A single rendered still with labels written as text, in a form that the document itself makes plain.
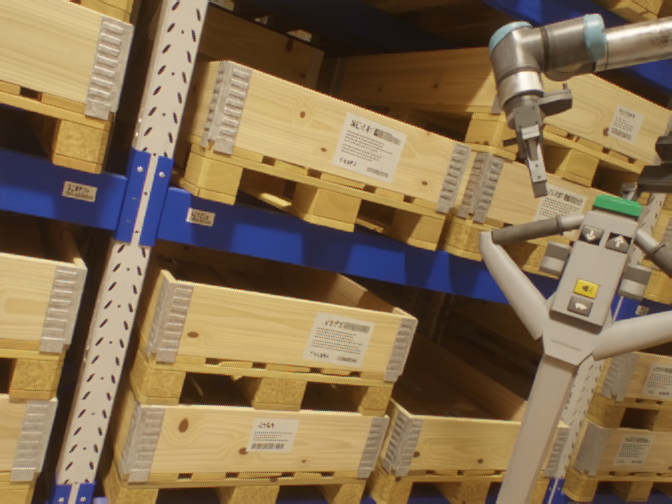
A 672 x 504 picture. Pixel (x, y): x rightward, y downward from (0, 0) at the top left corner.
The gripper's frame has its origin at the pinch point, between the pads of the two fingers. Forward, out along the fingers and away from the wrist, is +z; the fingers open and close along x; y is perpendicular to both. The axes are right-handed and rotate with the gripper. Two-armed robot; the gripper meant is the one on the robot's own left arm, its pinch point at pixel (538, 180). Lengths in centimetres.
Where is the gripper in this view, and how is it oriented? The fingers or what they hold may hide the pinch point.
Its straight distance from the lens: 129.6
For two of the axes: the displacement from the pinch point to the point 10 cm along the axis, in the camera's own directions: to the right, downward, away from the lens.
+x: -3.4, -2.5, -9.1
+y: -9.4, 1.9, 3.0
